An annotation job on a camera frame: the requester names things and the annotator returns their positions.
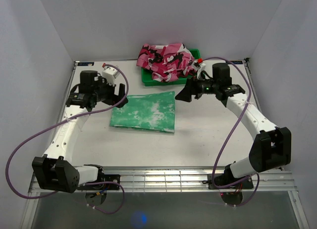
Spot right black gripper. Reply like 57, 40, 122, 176
174, 73, 218, 103

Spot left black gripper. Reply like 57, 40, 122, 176
93, 77, 128, 108

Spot green white tie-dye trousers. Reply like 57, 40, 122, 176
110, 91, 175, 133

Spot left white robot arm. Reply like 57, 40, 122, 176
32, 65, 128, 193

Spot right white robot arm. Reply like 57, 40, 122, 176
175, 59, 292, 189

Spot pink camouflage trousers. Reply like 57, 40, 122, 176
136, 43, 197, 83

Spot green plastic bin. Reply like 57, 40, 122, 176
140, 48, 206, 87

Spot left blue table label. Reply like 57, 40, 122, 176
77, 62, 95, 66

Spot blue table label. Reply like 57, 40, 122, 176
231, 60, 243, 65
77, 62, 95, 66

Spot right blue table label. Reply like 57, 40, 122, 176
231, 60, 243, 65

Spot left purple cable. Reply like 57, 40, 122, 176
5, 63, 129, 215

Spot purple cable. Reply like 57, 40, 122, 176
5, 63, 129, 215
198, 56, 261, 207

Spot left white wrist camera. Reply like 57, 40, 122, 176
102, 63, 119, 87

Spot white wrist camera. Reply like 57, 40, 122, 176
102, 63, 119, 87
191, 58, 206, 79

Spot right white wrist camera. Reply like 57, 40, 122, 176
191, 58, 206, 79

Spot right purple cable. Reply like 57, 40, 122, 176
198, 56, 261, 207

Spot aluminium frame rail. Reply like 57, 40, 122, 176
27, 166, 298, 194

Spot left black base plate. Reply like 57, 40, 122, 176
81, 174, 121, 191

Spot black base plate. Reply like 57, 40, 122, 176
81, 174, 121, 191
202, 174, 254, 189

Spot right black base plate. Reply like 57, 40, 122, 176
202, 174, 254, 189

